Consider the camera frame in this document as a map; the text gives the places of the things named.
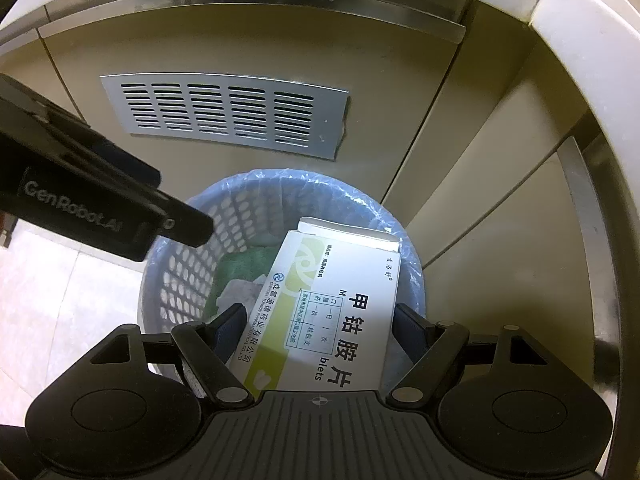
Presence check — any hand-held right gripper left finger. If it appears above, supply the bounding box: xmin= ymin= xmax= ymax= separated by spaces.
xmin=87 ymin=304 xmax=256 ymax=408

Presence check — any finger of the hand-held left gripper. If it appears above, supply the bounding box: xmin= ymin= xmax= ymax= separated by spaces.
xmin=31 ymin=104 xmax=162 ymax=191
xmin=134 ymin=192 xmax=216 ymax=248

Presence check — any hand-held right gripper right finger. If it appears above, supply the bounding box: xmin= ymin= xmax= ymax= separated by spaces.
xmin=385 ymin=302 xmax=556 ymax=408

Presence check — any white paper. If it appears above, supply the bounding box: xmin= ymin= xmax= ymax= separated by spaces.
xmin=215 ymin=275 xmax=266 ymax=321

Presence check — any mesh wastebasket with blue liner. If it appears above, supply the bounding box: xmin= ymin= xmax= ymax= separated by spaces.
xmin=137 ymin=169 xmax=427 ymax=378

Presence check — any green plastic bag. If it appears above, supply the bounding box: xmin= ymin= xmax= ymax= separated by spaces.
xmin=210 ymin=246 xmax=281 ymax=311

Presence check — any white green medicine box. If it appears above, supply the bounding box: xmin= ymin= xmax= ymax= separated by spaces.
xmin=227 ymin=216 xmax=402 ymax=392

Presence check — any silver cabinet vent grille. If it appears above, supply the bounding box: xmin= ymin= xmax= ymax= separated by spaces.
xmin=100 ymin=74 xmax=351 ymax=162

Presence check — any beige kitchen cabinet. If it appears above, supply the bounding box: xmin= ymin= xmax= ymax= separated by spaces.
xmin=0 ymin=0 xmax=616 ymax=411

